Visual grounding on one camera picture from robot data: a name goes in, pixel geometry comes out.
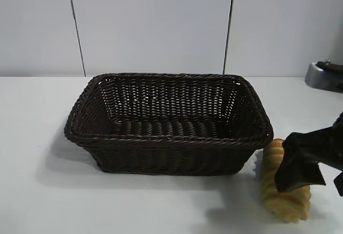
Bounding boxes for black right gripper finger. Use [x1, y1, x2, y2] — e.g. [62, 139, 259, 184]
[275, 156, 327, 193]
[283, 123, 334, 165]

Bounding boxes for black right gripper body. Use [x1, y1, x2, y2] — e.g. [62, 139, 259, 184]
[333, 110, 343, 189]

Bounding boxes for long striped bread roll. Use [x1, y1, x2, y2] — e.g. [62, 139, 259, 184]
[261, 138, 313, 223]

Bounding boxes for dark brown wicker basket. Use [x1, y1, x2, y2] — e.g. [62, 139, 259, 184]
[63, 72, 274, 177]

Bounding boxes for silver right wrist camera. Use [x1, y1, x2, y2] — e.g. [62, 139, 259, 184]
[304, 60, 343, 93]

